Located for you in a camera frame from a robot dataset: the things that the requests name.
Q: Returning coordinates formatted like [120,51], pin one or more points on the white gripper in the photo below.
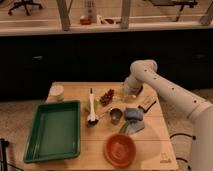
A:
[131,86]

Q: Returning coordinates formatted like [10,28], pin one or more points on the small red object on shelf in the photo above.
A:
[85,21]

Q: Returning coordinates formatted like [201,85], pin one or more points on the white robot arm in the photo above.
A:
[197,109]

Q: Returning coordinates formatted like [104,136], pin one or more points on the dark brown bowl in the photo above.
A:
[140,90]

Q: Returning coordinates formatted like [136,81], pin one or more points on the green vegetable stalk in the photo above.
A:
[124,127]

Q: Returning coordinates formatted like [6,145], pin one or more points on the green plastic tray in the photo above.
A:
[55,132]

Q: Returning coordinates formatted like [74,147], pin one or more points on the grey cloth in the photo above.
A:
[134,126]

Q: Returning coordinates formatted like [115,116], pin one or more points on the black office chair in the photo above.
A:
[24,3]

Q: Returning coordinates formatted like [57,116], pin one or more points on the black handled wooden tool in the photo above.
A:
[147,103]

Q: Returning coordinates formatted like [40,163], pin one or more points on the small metal cup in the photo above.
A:
[115,115]

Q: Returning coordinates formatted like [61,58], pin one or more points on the yellow banana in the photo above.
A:
[125,98]

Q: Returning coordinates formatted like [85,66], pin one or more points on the white cylindrical container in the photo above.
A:
[57,92]

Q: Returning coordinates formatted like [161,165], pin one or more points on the red orange bowl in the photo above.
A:
[119,150]

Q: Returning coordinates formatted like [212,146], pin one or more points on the black stand at left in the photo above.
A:
[3,156]

